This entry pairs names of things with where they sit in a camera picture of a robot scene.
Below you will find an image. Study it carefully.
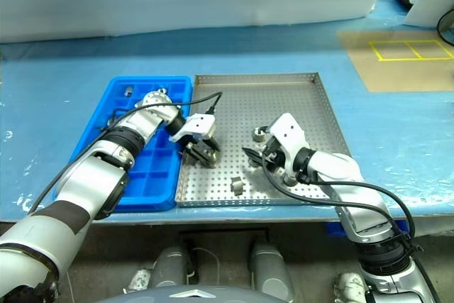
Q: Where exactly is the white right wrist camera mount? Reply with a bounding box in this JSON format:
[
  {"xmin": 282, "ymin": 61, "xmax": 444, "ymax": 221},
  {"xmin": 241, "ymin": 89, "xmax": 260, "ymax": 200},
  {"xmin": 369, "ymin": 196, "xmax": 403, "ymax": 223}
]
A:
[{"xmin": 268, "ymin": 112, "xmax": 314, "ymax": 187}]

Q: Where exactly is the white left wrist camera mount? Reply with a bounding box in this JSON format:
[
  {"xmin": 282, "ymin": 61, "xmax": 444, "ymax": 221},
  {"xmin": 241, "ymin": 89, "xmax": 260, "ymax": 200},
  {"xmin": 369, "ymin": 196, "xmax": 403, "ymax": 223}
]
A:
[{"xmin": 168, "ymin": 112, "xmax": 217, "ymax": 144}]

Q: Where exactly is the thin black cable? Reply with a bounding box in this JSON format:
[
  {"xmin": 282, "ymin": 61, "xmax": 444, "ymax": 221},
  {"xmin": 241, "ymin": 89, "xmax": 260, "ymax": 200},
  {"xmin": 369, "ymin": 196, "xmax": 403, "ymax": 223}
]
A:
[{"xmin": 436, "ymin": 7, "xmax": 454, "ymax": 45}]

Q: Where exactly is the grey rounded robot leg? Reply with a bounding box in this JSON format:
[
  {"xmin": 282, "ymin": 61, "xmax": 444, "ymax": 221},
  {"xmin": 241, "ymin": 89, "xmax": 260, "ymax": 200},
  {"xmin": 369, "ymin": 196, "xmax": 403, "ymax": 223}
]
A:
[
  {"xmin": 151, "ymin": 245, "xmax": 195, "ymax": 290},
  {"xmin": 249, "ymin": 240, "xmax": 296, "ymax": 303}
]

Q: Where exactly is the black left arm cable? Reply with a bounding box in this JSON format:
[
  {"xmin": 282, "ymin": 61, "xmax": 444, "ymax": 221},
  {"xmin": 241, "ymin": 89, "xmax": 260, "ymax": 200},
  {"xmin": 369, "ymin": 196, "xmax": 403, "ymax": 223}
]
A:
[{"xmin": 26, "ymin": 92, "xmax": 223, "ymax": 215}]

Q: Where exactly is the blue plastic crate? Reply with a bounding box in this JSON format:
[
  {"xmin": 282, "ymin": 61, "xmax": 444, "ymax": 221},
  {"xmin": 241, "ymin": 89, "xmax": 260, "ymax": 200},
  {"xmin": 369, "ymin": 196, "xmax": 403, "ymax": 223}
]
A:
[{"xmin": 325, "ymin": 221, "xmax": 348, "ymax": 238}]

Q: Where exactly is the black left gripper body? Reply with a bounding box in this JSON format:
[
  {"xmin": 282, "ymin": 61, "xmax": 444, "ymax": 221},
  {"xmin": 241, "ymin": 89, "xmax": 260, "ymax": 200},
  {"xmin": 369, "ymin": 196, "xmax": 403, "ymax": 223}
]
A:
[{"xmin": 187, "ymin": 132, "xmax": 218, "ymax": 150}]

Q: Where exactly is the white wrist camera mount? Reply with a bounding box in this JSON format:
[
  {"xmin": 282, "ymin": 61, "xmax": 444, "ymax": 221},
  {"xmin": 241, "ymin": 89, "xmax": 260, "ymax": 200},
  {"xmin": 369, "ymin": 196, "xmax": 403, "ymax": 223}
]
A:
[
  {"xmin": 168, "ymin": 112, "xmax": 217, "ymax": 144},
  {"xmin": 268, "ymin": 112, "xmax": 314, "ymax": 187}
]

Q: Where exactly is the blue plastic compartment tray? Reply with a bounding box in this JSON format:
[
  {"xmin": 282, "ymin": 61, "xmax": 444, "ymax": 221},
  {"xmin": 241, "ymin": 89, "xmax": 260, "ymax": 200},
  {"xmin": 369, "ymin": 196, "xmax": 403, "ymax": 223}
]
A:
[{"xmin": 52, "ymin": 75, "xmax": 194, "ymax": 212}]

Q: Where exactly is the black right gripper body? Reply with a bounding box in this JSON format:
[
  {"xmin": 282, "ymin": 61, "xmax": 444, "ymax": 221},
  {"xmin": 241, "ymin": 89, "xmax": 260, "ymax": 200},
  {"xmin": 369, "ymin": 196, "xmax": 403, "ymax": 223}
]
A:
[{"xmin": 262, "ymin": 136, "xmax": 285, "ymax": 173}]

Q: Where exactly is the yellow tape rectangle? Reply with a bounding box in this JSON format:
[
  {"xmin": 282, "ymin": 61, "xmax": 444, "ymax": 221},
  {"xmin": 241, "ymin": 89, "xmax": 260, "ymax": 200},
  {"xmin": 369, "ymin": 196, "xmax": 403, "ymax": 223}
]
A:
[{"xmin": 367, "ymin": 39, "xmax": 454, "ymax": 62}]

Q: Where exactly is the brown cardboard mat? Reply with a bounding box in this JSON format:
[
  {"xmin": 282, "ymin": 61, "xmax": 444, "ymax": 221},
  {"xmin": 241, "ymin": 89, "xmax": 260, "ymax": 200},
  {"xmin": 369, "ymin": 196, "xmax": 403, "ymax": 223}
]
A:
[{"xmin": 336, "ymin": 29, "xmax": 454, "ymax": 94}]

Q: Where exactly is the grey robot torso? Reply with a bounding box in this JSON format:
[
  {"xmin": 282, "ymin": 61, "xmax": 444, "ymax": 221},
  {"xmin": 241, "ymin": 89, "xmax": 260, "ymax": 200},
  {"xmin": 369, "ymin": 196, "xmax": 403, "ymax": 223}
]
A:
[{"xmin": 102, "ymin": 283, "xmax": 258, "ymax": 303}]

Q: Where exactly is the perforated steel tray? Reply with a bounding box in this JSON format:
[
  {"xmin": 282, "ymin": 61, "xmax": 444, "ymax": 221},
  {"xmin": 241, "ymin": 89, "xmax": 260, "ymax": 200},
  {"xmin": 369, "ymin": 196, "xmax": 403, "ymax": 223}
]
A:
[{"xmin": 175, "ymin": 72, "xmax": 354, "ymax": 209}]

